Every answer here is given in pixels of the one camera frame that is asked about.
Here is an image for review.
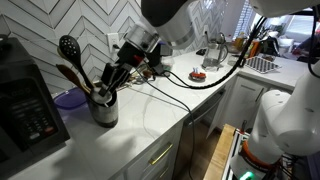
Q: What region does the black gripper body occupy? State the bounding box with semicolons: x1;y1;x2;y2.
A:
115;41;149;73

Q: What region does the metal utensil holding bucket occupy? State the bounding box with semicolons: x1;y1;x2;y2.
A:
87;87;120;129

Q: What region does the wooden spoon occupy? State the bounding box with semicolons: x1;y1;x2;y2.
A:
55;63;92;95

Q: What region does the black slotted spoon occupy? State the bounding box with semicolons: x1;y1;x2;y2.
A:
58;34;96;90

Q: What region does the purple plate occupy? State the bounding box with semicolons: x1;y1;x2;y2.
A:
53;87;90;110

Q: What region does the small red bowl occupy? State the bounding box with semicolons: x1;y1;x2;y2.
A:
188;71;207;82

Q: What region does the glass pitcher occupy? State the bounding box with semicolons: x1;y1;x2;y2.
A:
201;32;230;70

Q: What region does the black microwave oven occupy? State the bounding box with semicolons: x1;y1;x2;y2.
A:
0;34;71;179

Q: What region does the orange bottle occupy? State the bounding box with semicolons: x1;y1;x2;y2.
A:
249;39;262;58

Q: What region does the wooden board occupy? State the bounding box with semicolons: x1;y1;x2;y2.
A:
203;123;237;180

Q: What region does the patterned drying mat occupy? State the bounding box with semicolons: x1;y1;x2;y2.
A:
245;55;282;75

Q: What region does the white wall outlet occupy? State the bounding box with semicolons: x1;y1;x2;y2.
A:
106;32;121;54

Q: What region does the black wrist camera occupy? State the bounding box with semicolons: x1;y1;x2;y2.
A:
145;42;174;76

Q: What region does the black power cable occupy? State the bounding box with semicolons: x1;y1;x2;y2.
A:
133;64;198;180

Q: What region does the gold drawer handle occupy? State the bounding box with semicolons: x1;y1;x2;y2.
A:
148;142;174;166

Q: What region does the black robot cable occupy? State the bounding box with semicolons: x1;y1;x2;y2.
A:
159;14;269;90

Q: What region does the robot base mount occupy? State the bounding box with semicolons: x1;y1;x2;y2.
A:
221;128;284;180

